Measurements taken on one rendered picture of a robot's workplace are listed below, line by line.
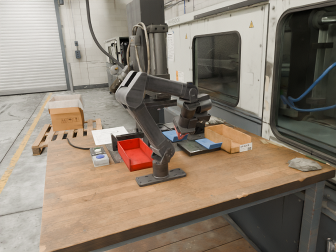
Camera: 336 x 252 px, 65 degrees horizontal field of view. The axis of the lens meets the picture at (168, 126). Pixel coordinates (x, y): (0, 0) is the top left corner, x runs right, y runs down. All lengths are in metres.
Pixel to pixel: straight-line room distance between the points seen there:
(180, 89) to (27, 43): 9.74
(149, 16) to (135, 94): 0.64
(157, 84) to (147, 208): 0.43
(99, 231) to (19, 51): 9.96
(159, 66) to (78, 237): 0.87
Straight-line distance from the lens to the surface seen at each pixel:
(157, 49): 1.36
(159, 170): 1.05
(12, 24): 10.67
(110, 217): 0.91
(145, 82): 0.91
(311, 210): 1.36
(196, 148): 1.33
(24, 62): 10.62
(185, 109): 1.06
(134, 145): 1.40
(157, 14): 1.46
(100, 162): 1.25
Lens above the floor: 1.41
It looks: 17 degrees down
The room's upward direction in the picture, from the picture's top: 3 degrees counter-clockwise
